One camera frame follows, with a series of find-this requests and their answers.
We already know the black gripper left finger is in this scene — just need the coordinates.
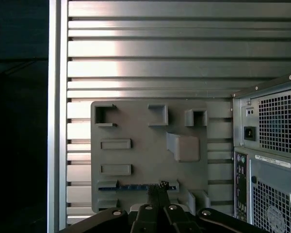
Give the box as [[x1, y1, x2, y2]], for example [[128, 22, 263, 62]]
[[59, 184, 161, 233]]

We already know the blue RAM stick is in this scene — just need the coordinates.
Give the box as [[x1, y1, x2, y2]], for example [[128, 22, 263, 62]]
[[98, 184, 177, 192]]

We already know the black PC case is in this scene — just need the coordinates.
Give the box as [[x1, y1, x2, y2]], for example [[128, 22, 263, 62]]
[[230, 71, 291, 233]]

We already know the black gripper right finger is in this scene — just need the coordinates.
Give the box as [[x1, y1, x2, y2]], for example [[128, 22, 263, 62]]
[[160, 180, 270, 233]]

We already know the grey power supply unit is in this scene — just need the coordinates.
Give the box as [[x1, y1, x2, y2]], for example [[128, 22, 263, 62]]
[[233, 81, 291, 160]]

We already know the grey plastic parts rack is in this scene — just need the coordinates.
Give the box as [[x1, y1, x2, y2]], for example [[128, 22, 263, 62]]
[[90, 100, 211, 215]]

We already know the rear port panel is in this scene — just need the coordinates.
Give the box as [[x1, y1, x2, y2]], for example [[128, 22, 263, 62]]
[[234, 151, 248, 220]]

